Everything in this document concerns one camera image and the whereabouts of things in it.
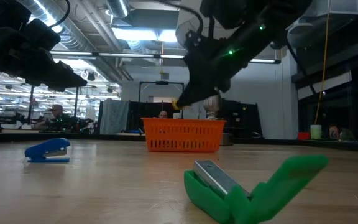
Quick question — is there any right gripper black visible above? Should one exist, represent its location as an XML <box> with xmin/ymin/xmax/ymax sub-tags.
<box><xmin>176</xmin><ymin>34</ymin><xmax>260</xmax><ymax>108</ymax></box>

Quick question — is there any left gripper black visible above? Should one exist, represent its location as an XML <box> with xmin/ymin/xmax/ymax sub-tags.
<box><xmin>0</xmin><ymin>0</ymin><xmax>80</xmax><ymax>93</ymax></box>

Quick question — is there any orange plastic mesh basket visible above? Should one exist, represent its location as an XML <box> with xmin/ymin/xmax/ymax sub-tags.
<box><xmin>141</xmin><ymin>117</ymin><xmax>227</xmax><ymax>153</ymax></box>

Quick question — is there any blue mini stapler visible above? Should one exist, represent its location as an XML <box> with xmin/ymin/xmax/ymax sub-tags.
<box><xmin>24</xmin><ymin>138</ymin><xmax>71</xmax><ymax>164</ymax></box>

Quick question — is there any green mini stapler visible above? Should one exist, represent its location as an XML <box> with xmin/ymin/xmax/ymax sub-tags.
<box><xmin>183</xmin><ymin>154</ymin><xmax>330</xmax><ymax>224</ymax></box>

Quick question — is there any table lamp white shade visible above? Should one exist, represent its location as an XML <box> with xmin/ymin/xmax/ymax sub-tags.
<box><xmin>175</xmin><ymin>15</ymin><xmax>234</xmax><ymax>146</ymax></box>

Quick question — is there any grey hanging cloth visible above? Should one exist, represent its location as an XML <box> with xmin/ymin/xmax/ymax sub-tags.
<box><xmin>99</xmin><ymin>98</ymin><xmax>130</xmax><ymax>135</ymax></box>

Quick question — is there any black partition screen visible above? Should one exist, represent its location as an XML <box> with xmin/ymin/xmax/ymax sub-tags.
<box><xmin>128</xmin><ymin>101</ymin><xmax>180</xmax><ymax>131</ymax></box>

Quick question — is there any black cabinet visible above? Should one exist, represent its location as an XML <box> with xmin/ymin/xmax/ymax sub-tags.
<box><xmin>221</xmin><ymin>98</ymin><xmax>263</xmax><ymax>139</ymax></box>

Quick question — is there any ceiling strip light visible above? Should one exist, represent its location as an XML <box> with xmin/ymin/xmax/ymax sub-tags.
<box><xmin>50</xmin><ymin>50</ymin><xmax>282</xmax><ymax>65</ymax></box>

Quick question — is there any ceiling light panel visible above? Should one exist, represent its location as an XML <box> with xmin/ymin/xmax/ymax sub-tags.
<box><xmin>111</xmin><ymin>27</ymin><xmax>180</xmax><ymax>44</ymax></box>

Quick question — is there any white cylinder container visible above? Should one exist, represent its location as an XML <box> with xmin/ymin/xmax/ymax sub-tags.
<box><xmin>310</xmin><ymin>124</ymin><xmax>323</xmax><ymax>140</ymax></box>

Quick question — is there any white ceiling box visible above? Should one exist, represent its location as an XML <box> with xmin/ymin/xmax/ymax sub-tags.
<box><xmin>303</xmin><ymin>0</ymin><xmax>358</xmax><ymax>16</ymax></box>

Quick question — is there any black metal frame stand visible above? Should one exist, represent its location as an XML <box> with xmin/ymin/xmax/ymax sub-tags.
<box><xmin>139</xmin><ymin>80</ymin><xmax>185</xmax><ymax>121</ymax></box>
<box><xmin>29</xmin><ymin>85</ymin><xmax>79</xmax><ymax>125</ymax></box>

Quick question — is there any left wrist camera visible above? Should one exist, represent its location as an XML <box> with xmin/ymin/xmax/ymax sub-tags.
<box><xmin>25</xmin><ymin>18</ymin><xmax>62</xmax><ymax>52</ymax></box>

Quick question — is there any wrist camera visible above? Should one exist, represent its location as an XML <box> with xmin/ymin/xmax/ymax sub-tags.
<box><xmin>185</xmin><ymin>29</ymin><xmax>213</xmax><ymax>66</ymax></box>
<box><xmin>25</xmin><ymin>18</ymin><xmax>62</xmax><ymax>52</ymax></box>

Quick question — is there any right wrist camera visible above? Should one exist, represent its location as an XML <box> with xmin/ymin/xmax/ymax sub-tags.
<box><xmin>185</xmin><ymin>29</ymin><xmax>213</xmax><ymax>66</ymax></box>

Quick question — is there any ribbed silver ceiling duct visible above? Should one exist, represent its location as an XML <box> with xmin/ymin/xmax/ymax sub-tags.
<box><xmin>17</xmin><ymin>0</ymin><xmax>126</xmax><ymax>82</ymax></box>

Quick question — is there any black aluminium table frame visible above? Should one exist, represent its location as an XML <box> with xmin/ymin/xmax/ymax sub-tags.
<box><xmin>0</xmin><ymin>130</ymin><xmax>358</xmax><ymax>154</ymax></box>

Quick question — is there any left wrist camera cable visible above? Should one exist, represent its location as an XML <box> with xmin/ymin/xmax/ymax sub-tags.
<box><xmin>50</xmin><ymin>0</ymin><xmax>71</xmax><ymax>29</ymax></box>

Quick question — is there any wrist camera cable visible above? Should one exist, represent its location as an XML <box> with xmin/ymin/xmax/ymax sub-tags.
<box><xmin>158</xmin><ymin>0</ymin><xmax>214</xmax><ymax>38</ymax></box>
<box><xmin>50</xmin><ymin>0</ymin><xmax>71</xmax><ymax>29</ymax></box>

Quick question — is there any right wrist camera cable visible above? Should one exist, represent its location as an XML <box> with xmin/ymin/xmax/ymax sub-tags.
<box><xmin>158</xmin><ymin>0</ymin><xmax>214</xmax><ymax>38</ymax></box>

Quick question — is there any round silver duct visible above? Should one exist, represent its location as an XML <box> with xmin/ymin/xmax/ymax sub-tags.
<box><xmin>104</xmin><ymin>0</ymin><xmax>131</xmax><ymax>19</ymax></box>

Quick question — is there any yellow power cord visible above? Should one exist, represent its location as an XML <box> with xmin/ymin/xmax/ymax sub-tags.
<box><xmin>314</xmin><ymin>0</ymin><xmax>331</xmax><ymax>125</ymax></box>

